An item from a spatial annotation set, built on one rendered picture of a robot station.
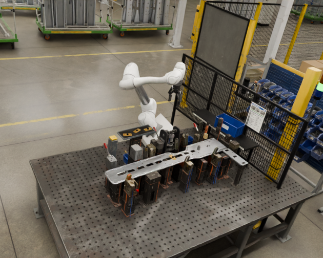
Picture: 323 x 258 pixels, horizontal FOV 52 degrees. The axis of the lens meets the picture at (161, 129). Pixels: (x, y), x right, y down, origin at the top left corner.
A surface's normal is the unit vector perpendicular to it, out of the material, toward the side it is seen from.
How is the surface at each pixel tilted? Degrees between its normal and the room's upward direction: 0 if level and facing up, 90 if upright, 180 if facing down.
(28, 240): 0
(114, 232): 0
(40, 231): 0
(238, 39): 90
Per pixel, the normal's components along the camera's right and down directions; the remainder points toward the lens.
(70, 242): 0.14, -0.85
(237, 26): -0.85, 0.15
